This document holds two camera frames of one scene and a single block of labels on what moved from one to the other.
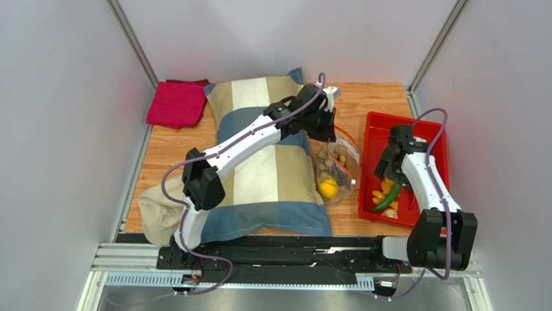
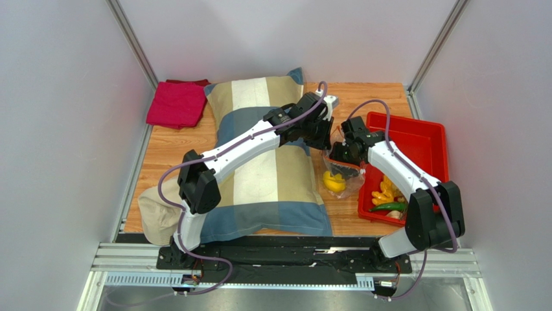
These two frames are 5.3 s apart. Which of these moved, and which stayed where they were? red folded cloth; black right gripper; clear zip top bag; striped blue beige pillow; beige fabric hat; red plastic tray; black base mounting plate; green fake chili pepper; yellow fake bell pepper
Moved: clear zip top bag; black right gripper; green fake chili pepper
Stayed: red plastic tray; black base mounting plate; striped blue beige pillow; beige fabric hat; red folded cloth; yellow fake bell pepper
